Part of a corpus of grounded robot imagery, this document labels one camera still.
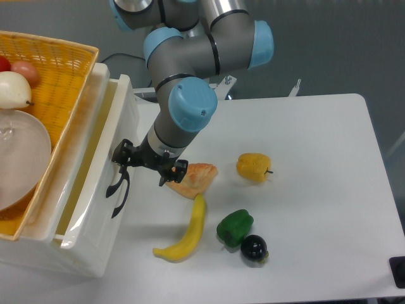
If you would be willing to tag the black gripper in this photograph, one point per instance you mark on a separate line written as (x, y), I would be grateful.
(169, 168)

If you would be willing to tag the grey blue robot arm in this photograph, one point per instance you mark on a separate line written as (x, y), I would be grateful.
(191, 41)

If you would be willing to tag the white drawer cabinet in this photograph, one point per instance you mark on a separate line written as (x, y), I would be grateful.
(39, 243)

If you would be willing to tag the toasted bread slice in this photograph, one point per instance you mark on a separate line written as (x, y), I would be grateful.
(198, 178)

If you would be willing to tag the yellow banana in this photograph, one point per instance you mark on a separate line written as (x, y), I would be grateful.
(188, 243)

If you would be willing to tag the yellow bell pepper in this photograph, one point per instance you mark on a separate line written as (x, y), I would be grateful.
(255, 167)

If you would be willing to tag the green bell pepper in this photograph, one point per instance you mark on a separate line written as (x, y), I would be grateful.
(234, 227)

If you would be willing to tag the yellow woven basket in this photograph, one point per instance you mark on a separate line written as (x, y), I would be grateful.
(64, 68)

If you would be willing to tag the beige plate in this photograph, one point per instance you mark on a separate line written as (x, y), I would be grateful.
(25, 157)

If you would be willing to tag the dark purple eggplant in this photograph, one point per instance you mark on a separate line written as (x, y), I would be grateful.
(254, 249)

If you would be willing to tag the white pear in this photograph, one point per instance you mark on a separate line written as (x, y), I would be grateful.
(16, 92)

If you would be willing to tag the pink peach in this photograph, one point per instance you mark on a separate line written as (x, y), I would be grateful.
(27, 70)

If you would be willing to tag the red tomato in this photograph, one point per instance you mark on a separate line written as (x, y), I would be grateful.
(5, 65)

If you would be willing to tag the black corner device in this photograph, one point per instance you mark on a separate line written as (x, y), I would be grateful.
(397, 265)

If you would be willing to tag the lower white drawer black handle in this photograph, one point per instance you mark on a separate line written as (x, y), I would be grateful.
(122, 194)

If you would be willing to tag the middle metal table bracket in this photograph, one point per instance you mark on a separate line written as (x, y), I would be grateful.
(223, 90)

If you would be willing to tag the metal table bracket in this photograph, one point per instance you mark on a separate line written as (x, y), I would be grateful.
(294, 91)
(223, 90)

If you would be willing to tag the right metal table bracket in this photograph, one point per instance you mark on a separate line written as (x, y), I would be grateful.
(294, 91)

